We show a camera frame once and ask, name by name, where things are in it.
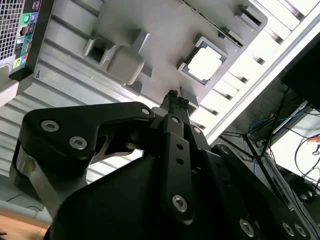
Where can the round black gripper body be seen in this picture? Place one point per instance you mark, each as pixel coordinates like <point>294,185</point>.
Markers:
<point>112,207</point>

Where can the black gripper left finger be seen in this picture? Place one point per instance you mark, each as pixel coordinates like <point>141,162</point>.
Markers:
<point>178,175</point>

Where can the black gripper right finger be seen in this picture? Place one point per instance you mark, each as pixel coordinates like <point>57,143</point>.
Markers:
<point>250,195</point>

